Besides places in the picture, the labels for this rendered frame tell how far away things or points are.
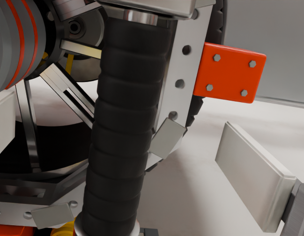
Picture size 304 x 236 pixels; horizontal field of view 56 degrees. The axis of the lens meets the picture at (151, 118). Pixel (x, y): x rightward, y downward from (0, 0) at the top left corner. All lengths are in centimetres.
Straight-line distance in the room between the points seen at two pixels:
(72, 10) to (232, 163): 36
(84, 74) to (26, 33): 58
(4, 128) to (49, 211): 30
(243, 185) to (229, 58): 25
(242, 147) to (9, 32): 22
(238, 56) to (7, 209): 39
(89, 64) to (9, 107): 73
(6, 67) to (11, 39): 3
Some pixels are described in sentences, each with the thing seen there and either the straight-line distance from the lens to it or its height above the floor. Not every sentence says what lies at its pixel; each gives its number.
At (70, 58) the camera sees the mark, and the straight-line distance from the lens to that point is 90.
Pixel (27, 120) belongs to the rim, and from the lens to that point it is 52.
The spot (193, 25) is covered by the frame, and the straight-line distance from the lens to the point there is 38.
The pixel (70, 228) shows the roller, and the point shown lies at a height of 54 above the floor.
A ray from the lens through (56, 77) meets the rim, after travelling 49.
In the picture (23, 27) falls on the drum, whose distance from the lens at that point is 32.
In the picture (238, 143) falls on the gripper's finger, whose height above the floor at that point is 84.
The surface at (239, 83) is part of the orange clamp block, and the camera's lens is 41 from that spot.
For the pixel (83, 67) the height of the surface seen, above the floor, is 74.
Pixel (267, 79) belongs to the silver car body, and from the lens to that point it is 90.
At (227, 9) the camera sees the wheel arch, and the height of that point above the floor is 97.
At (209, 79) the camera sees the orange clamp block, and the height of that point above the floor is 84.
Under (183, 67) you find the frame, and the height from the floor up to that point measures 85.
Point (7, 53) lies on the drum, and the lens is 29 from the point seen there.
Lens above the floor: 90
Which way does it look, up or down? 18 degrees down
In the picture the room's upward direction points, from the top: 11 degrees clockwise
